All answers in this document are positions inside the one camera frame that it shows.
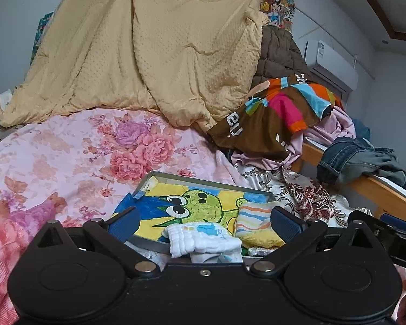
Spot striped pastel towel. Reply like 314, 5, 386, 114
234, 201, 285, 249

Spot white quilted cloth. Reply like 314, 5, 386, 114
162, 222, 243, 264

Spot ornate cream maroon cover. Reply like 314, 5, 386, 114
234, 162, 356, 228

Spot frog cartoon towel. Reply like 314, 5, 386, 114
114, 182, 268, 242

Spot blue denim jeans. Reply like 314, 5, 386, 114
317, 137, 406, 190

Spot pink floral bed sheet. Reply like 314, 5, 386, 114
0, 109, 245, 324

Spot pink satin garment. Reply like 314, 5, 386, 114
231, 106, 356, 171

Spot brown colourful striped garment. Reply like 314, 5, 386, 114
208, 73, 343, 161

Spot white air conditioner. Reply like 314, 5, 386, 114
304, 40, 359, 93

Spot brown quilted jacket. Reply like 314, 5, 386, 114
251, 25, 312, 88

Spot yellow quilt blanket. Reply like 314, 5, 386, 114
0, 0, 268, 130

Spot teal patterned fabric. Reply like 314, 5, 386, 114
30, 12, 54, 64

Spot colourful cartoon poster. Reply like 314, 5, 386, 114
260, 0, 296, 32

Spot wooden bed frame rail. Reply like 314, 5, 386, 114
291, 141, 406, 221

